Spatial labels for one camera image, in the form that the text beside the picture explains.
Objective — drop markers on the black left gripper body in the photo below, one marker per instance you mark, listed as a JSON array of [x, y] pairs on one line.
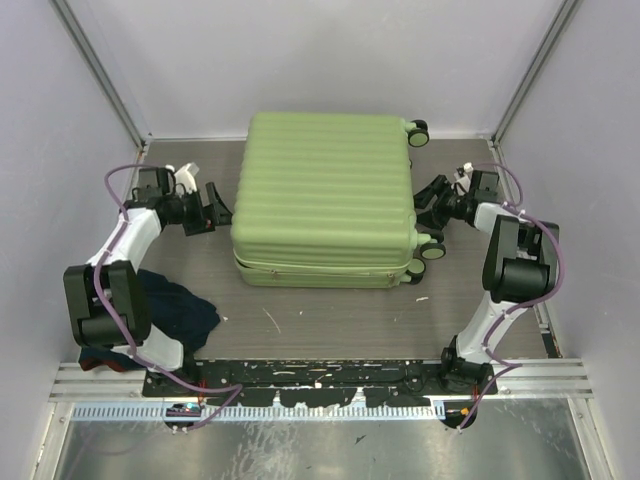
[[188, 210]]

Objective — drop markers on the aluminium rail frame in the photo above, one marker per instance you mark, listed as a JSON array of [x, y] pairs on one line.
[[142, 395]]

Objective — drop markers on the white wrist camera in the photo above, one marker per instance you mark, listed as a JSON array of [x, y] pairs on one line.
[[463, 175], [185, 176]]

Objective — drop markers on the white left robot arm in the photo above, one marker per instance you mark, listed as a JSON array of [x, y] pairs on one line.
[[123, 316]]

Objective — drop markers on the navy blue garment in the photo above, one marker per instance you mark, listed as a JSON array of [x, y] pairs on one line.
[[175, 311]]

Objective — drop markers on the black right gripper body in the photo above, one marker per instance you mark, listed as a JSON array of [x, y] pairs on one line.
[[449, 204]]

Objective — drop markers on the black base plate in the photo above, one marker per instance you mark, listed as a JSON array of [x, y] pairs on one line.
[[325, 383]]

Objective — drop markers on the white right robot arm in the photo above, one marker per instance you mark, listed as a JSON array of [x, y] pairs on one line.
[[522, 267]]

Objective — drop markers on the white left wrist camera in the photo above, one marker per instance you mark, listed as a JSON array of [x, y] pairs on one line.
[[185, 176]]

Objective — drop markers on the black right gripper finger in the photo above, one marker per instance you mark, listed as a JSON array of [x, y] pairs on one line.
[[436, 187], [430, 219]]

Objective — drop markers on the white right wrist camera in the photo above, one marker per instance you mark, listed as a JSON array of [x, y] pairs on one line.
[[463, 175]]

